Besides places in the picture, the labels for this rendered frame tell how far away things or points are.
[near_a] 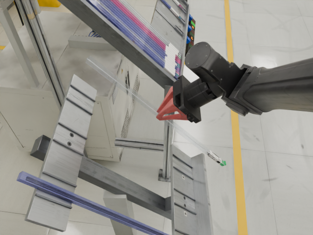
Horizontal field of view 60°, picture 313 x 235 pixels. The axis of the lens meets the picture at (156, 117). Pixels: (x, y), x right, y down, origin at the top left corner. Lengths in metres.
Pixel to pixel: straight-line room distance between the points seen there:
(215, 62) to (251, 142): 1.47
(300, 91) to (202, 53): 0.24
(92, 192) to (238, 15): 2.35
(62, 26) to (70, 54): 0.29
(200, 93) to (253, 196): 1.22
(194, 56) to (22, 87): 1.03
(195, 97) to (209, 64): 0.11
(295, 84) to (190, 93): 0.30
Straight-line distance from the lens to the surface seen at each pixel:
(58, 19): 1.87
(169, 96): 0.62
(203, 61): 0.50
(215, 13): 3.19
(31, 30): 1.11
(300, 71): 0.33
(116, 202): 0.75
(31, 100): 1.46
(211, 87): 0.57
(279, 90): 0.36
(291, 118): 2.19
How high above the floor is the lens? 1.49
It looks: 49 degrees down
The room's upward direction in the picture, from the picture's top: straight up
